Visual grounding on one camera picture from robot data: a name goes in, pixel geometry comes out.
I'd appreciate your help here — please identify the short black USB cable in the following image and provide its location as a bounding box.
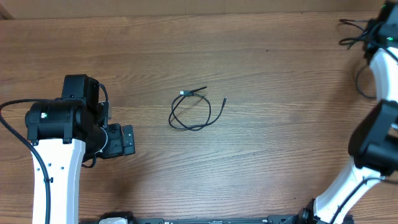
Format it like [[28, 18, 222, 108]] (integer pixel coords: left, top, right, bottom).
[[168, 86, 228, 132]]

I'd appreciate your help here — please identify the long black USB cable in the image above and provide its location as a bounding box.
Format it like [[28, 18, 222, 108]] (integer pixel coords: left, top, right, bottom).
[[338, 18, 379, 100]]

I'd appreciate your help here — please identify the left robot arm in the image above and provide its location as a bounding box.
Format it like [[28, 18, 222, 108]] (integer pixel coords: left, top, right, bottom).
[[25, 75, 136, 223]]

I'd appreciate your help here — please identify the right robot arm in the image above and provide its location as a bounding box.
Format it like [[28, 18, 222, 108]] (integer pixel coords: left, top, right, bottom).
[[278, 1, 397, 223]]

